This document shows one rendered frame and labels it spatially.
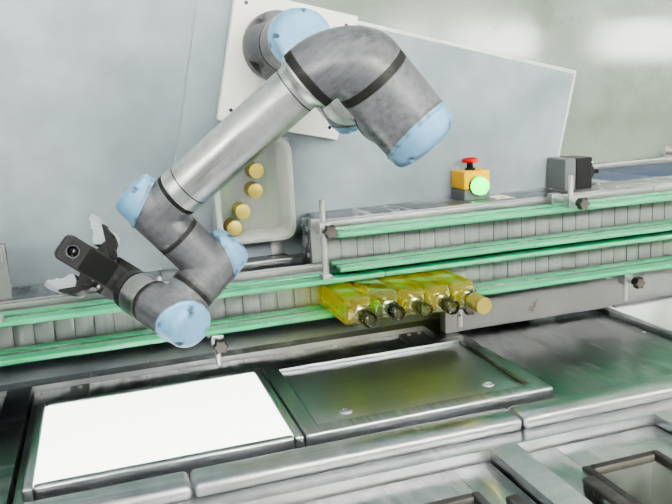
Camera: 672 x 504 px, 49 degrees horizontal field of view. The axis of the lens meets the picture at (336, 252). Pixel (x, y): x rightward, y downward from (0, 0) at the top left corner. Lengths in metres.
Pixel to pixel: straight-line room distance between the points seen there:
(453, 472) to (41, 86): 1.10
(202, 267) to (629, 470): 0.73
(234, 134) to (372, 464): 0.55
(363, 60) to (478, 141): 0.87
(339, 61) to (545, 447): 0.70
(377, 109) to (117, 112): 0.74
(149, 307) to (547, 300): 1.06
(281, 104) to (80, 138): 0.67
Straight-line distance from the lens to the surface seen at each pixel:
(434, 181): 1.83
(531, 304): 1.87
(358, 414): 1.31
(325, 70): 1.05
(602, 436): 1.36
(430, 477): 1.19
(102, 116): 1.65
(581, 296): 1.95
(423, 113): 1.08
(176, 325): 1.14
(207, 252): 1.17
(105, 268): 1.26
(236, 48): 1.65
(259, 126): 1.08
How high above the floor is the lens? 2.40
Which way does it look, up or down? 69 degrees down
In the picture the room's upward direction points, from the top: 120 degrees clockwise
